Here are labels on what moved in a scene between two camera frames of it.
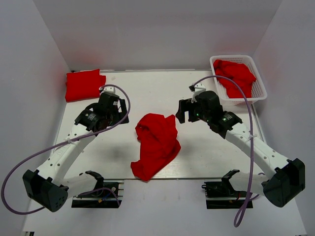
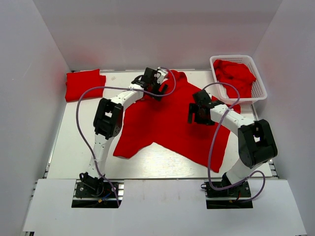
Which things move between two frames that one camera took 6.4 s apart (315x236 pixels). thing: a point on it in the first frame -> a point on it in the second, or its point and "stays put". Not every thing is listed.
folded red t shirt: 83,85 stays put
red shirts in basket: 239,73 stays put
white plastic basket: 259,91 stays put
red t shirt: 159,145 -> 165,119
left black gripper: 120,115 -> 156,92
